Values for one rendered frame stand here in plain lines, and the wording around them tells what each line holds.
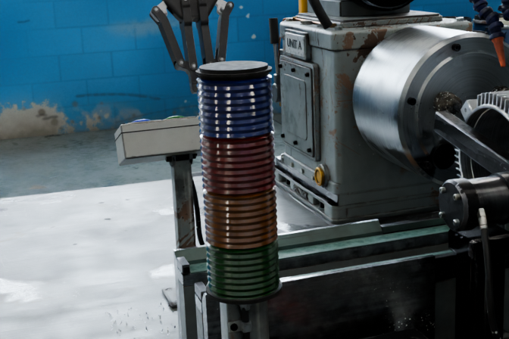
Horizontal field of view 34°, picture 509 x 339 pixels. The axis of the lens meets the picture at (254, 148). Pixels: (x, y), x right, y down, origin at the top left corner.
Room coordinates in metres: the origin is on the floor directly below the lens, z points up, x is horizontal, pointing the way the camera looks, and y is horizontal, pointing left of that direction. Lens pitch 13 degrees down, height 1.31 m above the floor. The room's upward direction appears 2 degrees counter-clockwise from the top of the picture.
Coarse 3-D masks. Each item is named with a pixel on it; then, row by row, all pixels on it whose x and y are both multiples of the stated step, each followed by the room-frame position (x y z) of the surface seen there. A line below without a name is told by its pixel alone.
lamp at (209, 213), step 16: (208, 192) 0.64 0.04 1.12; (272, 192) 0.64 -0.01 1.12; (208, 208) 0.64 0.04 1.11; (224, 208) 0.63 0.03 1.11; (240, 208) 0.63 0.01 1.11; (256, 208) 0.63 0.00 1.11; (272, 208) 0.64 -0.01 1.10; (208, 224) 0.64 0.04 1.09; (224, 224) 0.63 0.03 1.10; (240, 224) 0.63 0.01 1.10; (256, 224) 0.63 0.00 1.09; (272, 224) 0.64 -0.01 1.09; (208, 240) 0.64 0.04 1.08; (224, 240) 0.63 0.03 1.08; (240, 240) 0.63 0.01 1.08; (256, 240) 0.63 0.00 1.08; (272, 240) 0.64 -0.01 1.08
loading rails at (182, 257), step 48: (288, 240) 1.06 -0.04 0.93; (336, 240) 1.07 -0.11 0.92; (384, 240) 1.07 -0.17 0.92; (432, 240) 1.08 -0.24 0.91; (192, 288) 0.98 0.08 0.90; (288, 288) 0.90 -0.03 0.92; (336, 288) 0.92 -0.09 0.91; (384, 288) 0.94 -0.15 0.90; (432, 288) 0.96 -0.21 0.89; (192, 336) 0.98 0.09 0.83; (288, 336) 0.90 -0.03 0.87; (336, 336) 0.92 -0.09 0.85; (432, 336) 0.96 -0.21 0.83
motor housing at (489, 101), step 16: (480, 96) 1.11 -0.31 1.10; (496, 96) 1.08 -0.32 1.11; (480, 112) 1.12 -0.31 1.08; (496, 112) 1.13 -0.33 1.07; (480, 128) 1.15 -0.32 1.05; (496, 128) 1.16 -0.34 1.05; (464, 160) 1.15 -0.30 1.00; (464, 176) 1.14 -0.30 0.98; (480, 176) 1.15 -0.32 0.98; (496, 224) 1.07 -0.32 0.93
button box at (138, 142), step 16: (128, 128) 1.15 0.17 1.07; (144, 128) 1.15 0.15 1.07; (160, 128) 1.16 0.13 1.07; (176, 128) 1.16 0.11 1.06; (192, 128) 1.17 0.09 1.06; (128, 144) 1.14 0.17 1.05; (144, 144) 1.14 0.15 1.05; (160, 144) 1.15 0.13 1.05; (176, 144) 1.16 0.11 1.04; (192, 144) 1.16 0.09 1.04; (128, 160) 1.15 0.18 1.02; (144, 160) 1.17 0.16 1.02; (160, 160) 1.20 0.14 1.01
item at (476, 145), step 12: (444, 120) 1.13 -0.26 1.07; (456, 120) 1.12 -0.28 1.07; (444, 132) 1.13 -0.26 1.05; (456, 132) 1.10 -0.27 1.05; (468, 132) 1.08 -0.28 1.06; (456, 144) 1.10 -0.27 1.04; (468, 144) 1.07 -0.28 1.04; (480, 144) 1.05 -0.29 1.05; (492, 144) 1.04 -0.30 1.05; (480, 156) 1.05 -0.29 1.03; (492, 156) 1.02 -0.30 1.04; (504, 156) 1.01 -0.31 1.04; (492, 168) 1.02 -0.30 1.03; (504, 168) 1.00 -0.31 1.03
